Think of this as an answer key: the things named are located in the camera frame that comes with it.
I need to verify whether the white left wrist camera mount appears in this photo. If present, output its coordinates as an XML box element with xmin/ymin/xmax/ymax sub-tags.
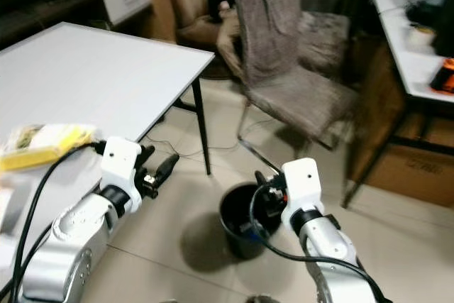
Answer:
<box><xmin>100</xmin><ymin>136</ymin><xmax>144</xmax><ymax>197</ymax></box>

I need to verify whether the black round rubbish bin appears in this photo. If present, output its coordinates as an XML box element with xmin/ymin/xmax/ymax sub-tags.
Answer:
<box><xmin>218</xmin><ymin>182</ymin><xmax>282</xmax><ymax>260</ymax></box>

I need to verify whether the brown leather armchair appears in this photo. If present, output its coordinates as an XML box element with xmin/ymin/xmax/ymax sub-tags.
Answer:
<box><xmin>169</xmin><ymin>0</ymin><xmax>245</xmax><ymax>81</ymax></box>

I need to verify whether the yellow plastic packet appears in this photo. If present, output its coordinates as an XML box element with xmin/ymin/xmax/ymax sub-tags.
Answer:
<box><xmin>0</xmin><ymin>123</ymin><xmax>97</xmax><ymax>172</ymax></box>

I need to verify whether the white cluttered work table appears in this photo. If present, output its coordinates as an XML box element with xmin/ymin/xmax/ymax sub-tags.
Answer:
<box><xmin>344</xmin><ymin>0</ymin><xmax>454</xmax><ymax>208</ymax></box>

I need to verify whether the blue rubbish item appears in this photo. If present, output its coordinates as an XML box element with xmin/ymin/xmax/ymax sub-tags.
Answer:
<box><xmin>238</xmin><ymin>221</ymin><xmax>260</xmax><ymax>240</ymax></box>

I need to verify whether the black bag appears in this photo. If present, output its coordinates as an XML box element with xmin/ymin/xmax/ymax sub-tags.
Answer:
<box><xmin>406</xmin><ymin>0</ymin><xmax>454</xmax><ymax>34</ymax></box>

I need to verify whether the white table with black legs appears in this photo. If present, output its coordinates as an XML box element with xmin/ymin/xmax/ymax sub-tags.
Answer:
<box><xmin>0</xmin><ymin>21</ymin><xmax>216</xmax><ymax>279</ymax></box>

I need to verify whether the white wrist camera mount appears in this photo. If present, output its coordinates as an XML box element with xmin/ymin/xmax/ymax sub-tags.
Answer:
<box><xmin>100</xmin><ymin>136</ymin><xmax>144</xmax><ymax>197</ymax></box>
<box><xmin>280</xmin><ymin>157</ymin><xmax>321</xmax><ymax>213</ymax></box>

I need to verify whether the white cup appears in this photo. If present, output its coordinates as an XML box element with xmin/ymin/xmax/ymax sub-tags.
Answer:
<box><xmin>408</xmin><ymin>25</ymin><xmax>438</xmax><ymax>53</ymax></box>

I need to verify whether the brown wooden cabinet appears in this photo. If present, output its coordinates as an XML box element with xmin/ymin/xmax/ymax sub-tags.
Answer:
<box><xmin>348</xmin><ymin>33</ymin><xmax>409</xmax><ymax>176</ymax></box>

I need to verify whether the brown cardboard box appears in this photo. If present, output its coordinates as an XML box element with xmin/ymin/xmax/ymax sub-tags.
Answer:
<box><xmin>362</xmin><ymin>126</ymin><xmax>454</xmax><ymax>209</ymax></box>

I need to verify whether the grey fabric dining chair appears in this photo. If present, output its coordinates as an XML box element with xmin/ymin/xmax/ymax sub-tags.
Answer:
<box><xmin>297</xmin><ymin>9</ymin><xmax>352</xmax><ymax>80</ymax></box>
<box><xmin>230</xmin><ymin>0</ymin><xmax>360</xmax><ymax>176</ymax></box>

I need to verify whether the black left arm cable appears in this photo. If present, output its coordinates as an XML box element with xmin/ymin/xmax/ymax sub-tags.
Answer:
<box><xmin>14</xmin><ymin>141</ymin><xmax>107</xmax><ymax>303</ymax></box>

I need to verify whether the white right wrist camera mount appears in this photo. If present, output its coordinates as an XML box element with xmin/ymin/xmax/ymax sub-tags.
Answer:
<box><xmin>280</xmin><ymin>157</ymin><xmax>321</xmax><ymax>213</ymax></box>

